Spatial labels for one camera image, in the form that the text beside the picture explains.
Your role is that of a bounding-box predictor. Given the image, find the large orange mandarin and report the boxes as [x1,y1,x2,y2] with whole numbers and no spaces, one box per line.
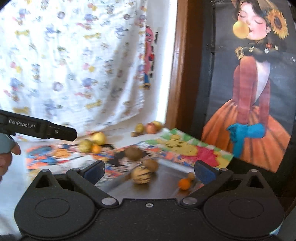
[91,144,101,154]

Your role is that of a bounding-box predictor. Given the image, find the green yellow pear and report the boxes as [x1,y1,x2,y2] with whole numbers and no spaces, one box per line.
[78,139,93,154]

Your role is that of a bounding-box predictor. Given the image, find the yellow lemon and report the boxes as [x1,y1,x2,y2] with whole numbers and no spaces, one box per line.
[91,132,106,146]

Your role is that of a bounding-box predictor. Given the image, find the brown kiwi with sticker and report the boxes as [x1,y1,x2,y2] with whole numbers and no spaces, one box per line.
[125,146,144,161]

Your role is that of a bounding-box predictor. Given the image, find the person's left hand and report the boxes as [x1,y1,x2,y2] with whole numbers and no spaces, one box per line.
[0,143,21,180]

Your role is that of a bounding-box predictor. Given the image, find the small brown nut fruit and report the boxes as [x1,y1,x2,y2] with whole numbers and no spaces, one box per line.
[187,172,196,181]

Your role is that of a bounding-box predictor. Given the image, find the small orange kumquat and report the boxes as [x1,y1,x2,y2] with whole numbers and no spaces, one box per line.
[178,178,191,190]

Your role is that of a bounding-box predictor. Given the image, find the orange blue cartoon drawing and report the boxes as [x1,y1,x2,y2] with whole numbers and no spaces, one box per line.
[26,143,95,178]

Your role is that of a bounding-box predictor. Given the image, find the anime character drawing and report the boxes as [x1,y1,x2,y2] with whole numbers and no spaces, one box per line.
[91,142,160,187]

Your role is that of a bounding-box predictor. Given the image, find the metal tray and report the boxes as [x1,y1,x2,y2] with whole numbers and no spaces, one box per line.
[97,159,203,201]

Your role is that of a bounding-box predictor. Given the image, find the Winnie the Pooh drawing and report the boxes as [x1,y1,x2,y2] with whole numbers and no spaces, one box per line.
[144,128,233,169]

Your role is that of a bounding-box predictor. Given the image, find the striped pepino melon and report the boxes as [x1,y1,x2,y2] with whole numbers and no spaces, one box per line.
[131,166,151,184]

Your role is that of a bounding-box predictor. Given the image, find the green lemon at back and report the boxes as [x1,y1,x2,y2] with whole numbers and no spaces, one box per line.
[134,123,144,135]

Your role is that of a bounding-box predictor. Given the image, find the yellow fruit at back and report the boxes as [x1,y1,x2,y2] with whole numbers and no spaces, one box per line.
[152,120,163,131]

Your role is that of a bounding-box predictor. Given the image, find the girl with sunflower painting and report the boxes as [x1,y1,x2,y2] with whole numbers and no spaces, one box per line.
[201,1,295,172]

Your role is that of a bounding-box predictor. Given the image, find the red apple at back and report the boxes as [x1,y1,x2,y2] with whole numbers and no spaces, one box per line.
[145,123,158,135]

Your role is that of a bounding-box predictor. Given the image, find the white cartoon print cloth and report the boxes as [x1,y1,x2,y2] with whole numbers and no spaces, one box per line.
[1,1,147,136]

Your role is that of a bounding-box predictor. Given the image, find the brown wooden frame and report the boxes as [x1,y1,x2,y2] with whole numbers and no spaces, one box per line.
[165,1,204,133]

